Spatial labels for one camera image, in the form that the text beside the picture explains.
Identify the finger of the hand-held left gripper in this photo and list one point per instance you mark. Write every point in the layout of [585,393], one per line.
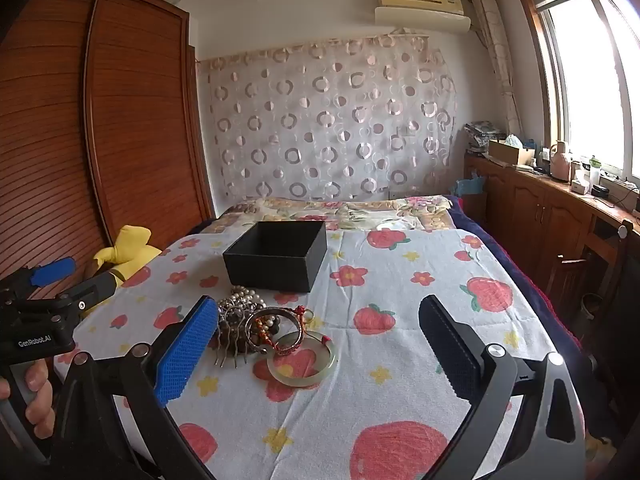
[97,287]
[52,270]

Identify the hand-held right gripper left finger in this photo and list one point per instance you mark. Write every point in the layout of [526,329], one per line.
[185,355]

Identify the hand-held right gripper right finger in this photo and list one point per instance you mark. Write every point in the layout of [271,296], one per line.
[450,350]

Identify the silver hair comb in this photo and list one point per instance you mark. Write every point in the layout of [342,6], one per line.
[235,308]

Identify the pale green jade bangle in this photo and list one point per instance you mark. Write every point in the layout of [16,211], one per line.
[300,380]

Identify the black jewelry box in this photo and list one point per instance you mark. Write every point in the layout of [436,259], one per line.
[270,272]

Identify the person's left hand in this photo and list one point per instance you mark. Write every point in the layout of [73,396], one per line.
[40,395]

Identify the yellow plush toy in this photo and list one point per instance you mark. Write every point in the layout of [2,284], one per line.
[132,245]

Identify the strawberry print blanket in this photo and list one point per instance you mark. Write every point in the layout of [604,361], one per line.
[390,270]

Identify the dark blue blanket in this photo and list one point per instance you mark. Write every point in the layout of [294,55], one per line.
[500,245]

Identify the wooden chair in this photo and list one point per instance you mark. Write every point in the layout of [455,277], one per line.
[565,280]

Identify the floral quilt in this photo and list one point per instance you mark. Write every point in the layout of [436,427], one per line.
[360,212]

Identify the blue paper bag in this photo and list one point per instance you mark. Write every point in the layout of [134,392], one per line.
[472,186]

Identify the wooden cabinet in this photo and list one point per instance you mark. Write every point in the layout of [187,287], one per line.
[525,200]

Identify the wooden wardrobe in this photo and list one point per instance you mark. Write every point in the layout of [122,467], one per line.
[135,110]

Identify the cardboard box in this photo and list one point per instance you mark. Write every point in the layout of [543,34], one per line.
[505,154]

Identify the pink thermos jug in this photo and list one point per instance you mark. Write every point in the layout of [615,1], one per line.
[560,165]

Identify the printed bag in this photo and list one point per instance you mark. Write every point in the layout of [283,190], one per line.
[482,132]

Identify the circle patterned curtain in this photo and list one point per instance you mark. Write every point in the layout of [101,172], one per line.
[325,125]

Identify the window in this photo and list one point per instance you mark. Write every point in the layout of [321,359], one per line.
[585,85]

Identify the patterned window curtain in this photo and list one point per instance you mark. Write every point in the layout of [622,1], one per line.
[495,50]

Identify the white air deflector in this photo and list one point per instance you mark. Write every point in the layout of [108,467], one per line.
[425,19]

